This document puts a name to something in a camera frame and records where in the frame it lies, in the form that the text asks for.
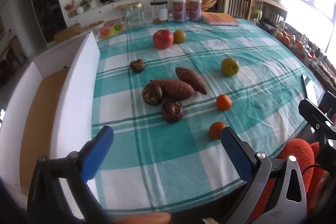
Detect white box with cardboard bottom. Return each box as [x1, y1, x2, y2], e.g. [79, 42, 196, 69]
[0, 31, 101, 219]

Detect dark brown mangosteen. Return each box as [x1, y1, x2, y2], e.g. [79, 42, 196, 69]
[129, 59, 146, 73]
[142, 82, 164, 105]
[161, 100, 184, 123]

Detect red flower arrangement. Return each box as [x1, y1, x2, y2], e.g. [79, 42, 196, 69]
[64, 1, 75, 18]

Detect green apple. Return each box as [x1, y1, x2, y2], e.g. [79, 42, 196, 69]
[220, 57, 240, 76]

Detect brown cardboard box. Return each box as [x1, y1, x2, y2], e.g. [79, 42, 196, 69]
[54, 23, 82, 43]

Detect orange tangerine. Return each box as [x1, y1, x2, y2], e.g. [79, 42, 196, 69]
[216, 94, 233, 111]
[209, 121, 227, 140]

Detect white television cabinet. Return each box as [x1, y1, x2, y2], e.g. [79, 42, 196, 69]
[65, 0, 174, 28]

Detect black glass display cabinet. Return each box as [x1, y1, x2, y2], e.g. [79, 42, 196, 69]
[28, 0, 67, 45]

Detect person's left hand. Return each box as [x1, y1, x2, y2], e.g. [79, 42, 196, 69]
[114, 213, 172, 224]

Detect yellow-green pear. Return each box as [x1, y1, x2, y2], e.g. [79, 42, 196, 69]
[173, 29, 187, 44]

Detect orange book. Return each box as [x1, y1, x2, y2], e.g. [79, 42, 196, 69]
[202, 12, 240, 26]

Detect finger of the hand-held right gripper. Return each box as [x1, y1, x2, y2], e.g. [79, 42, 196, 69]
[316, 132, 336, 170]
[299, 99, 336, 136]

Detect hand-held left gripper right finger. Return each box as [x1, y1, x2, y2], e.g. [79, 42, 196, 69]
[221, 126, 308, 224]

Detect teal plaid tablecloth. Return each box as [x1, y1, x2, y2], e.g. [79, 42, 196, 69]
[91, 18, 324, 219]

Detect black-lidded jar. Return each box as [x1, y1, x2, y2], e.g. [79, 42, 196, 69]
[150, 0, 168, 24]

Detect colourful fruit-print pouch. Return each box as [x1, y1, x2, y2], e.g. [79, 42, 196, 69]
[100, 20, 126, 39]

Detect orange fluffy clothing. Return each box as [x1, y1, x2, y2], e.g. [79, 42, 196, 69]
[247, 138, 336, 224]

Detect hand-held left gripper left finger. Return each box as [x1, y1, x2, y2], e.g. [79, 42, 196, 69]
[27, 126, 114, 224]

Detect gold-lidded glass jar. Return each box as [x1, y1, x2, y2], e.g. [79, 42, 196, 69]
[123, 3, 145, 28]

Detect left white red can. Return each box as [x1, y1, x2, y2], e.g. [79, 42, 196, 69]
[172, 0, 187, 23]

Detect reddish-brown sweet potato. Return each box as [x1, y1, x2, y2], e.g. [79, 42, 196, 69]
[150, 79, 196, 101]
[175, 67, 208, 95]

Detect pile of oranges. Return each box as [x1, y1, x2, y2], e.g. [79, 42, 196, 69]
[276, 31, 305, 51]

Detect dark wooden chair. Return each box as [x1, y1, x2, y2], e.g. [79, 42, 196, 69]
[223, 0, 254, 20]

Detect red apple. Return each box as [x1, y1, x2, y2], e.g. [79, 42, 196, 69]
[153, 29, 174, 50]

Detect green plant in white pot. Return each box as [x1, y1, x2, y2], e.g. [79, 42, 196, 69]
[76, 0, 94, 14]

